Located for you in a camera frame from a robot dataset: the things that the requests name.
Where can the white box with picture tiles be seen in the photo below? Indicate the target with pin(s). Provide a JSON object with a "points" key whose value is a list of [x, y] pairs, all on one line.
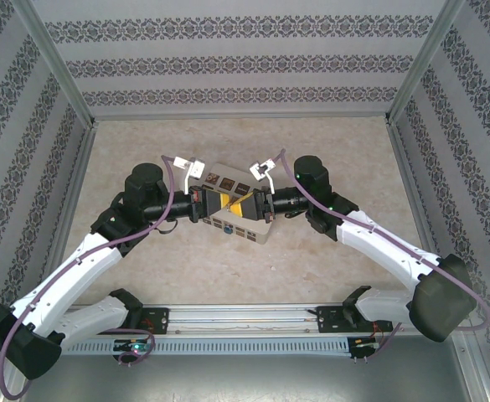
{"points": [[228, 184]]}

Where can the small blue padlock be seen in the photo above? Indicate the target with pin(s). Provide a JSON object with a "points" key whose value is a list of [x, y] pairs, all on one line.
{"points": [[228, 230]]}

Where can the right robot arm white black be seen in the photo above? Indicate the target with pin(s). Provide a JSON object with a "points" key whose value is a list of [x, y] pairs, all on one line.
{"points": [[387, 251]]}

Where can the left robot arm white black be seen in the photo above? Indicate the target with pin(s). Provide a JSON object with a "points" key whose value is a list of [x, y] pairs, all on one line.
{"points": [[81, 268]]}

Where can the grey metal sheet panel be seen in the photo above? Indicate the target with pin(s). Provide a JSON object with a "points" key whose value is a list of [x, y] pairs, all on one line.
{"points": [[244, 379]]}

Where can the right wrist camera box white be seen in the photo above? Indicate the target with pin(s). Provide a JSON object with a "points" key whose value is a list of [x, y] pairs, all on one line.
{"points": [[258, 171]]}

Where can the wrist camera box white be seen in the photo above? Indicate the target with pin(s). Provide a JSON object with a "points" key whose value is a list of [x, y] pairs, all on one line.
{"points": [[258, 171], [194, 167]]}

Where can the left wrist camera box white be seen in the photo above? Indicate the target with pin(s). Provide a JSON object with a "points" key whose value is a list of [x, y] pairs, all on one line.
{"points": [[194, 167]]}

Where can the aluminium frame bar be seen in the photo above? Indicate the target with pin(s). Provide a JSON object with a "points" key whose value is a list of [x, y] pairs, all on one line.
{"points": [[240, 114], [80, 167], [405, 167]]}

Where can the aluminium mounting rail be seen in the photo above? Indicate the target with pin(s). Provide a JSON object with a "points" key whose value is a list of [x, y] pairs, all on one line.
{"points": [[240, 316]]}

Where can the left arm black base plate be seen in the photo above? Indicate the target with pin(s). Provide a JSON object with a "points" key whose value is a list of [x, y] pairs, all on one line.
{"points": [[158, 320]]}

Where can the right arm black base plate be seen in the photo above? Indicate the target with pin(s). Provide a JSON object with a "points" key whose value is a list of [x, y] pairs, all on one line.
{"points": [[328, 320]]}

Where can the aluminium frame post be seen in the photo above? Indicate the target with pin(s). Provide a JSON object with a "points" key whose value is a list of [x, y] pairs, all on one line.
{"points": [[423, 63], [58, 63]]}

